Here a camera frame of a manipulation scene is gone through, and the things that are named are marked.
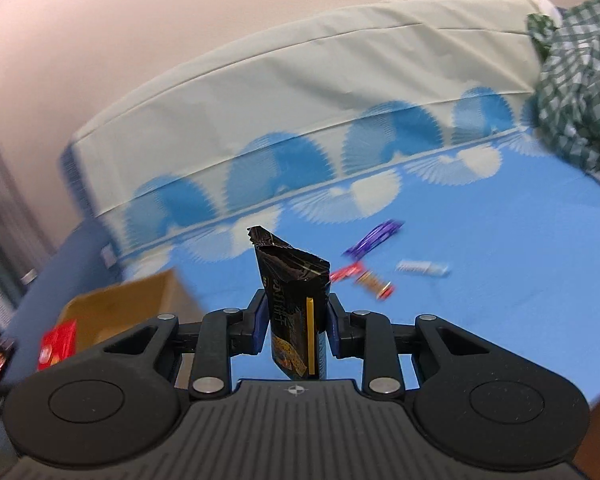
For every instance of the purple chocolate bar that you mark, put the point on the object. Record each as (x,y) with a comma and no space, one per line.
(372,239)

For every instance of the green checkered cloth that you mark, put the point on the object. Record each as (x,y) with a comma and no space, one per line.
(568,91)

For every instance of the thin red snack stick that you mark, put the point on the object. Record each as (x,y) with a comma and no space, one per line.
(352,270)

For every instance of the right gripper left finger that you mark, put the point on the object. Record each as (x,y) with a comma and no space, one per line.
(221,335)

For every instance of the red square snack packet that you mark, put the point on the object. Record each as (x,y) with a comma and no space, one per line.
(57,345)

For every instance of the small red brown candy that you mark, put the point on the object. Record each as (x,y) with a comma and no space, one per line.
(380,288)

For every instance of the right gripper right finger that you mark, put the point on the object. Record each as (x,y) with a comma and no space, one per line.
(368,337)

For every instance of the brown cardboard box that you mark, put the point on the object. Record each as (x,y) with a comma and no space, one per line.
(112,310)

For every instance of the black gold snack pouch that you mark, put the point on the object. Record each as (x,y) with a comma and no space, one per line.
(296,285)

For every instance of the silver blue snack stick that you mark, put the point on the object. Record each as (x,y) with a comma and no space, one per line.
(423,267)

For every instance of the blue white patterned sofa cover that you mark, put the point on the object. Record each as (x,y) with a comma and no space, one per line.
(380,159)

